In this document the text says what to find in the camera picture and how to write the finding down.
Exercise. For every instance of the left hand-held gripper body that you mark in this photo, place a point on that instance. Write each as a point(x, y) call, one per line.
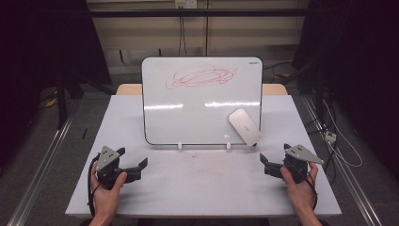
point(106, 163)

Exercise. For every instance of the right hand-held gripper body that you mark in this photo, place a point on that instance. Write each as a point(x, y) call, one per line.
point(299, 157)

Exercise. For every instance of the white whiteboard eraser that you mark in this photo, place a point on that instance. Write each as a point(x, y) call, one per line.
point(244, 127)

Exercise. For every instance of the white whiteboard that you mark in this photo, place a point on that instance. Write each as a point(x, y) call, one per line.
point(188, 125)

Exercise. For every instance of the person's left hand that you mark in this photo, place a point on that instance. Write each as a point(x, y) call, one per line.
point(105, 201)

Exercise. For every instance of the person's right hand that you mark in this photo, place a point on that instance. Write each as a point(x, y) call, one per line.
point(302, 196)

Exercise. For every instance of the white power strip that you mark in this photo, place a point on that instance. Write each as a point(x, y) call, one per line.
point(330, 137)

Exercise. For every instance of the small black floor object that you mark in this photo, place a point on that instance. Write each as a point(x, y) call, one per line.
point(84, 133)

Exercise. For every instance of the white whiteboard support clip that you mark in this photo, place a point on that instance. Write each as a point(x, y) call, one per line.
point(179, 146)
point(228, 146)

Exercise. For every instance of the black horizontal bar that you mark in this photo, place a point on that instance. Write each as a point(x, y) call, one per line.
point(194, 12)

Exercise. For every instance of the aluminium floor rail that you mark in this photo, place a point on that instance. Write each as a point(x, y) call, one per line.
point(348, 179)
point(40, 171)

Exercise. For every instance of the white wall outlet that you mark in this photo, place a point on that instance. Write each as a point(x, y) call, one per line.
point(185, 3)

